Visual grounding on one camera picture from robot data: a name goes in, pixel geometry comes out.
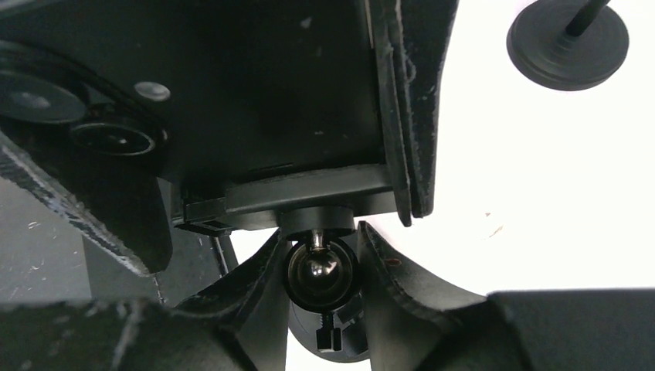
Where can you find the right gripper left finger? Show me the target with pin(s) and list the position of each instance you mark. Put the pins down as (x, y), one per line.
(119, 209)

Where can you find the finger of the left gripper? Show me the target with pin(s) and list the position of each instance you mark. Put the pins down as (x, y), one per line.
(250, 309)
(408, 311)

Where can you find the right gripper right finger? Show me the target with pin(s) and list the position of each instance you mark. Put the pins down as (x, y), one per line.
(410, 40)

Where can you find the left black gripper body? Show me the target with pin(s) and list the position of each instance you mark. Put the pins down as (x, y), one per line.
(557, 330)

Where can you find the black phone stand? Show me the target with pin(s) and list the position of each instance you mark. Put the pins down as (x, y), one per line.
(314, 213)
(568, 45)

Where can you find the black phone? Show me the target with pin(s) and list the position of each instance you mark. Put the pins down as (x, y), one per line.
(205, 94)

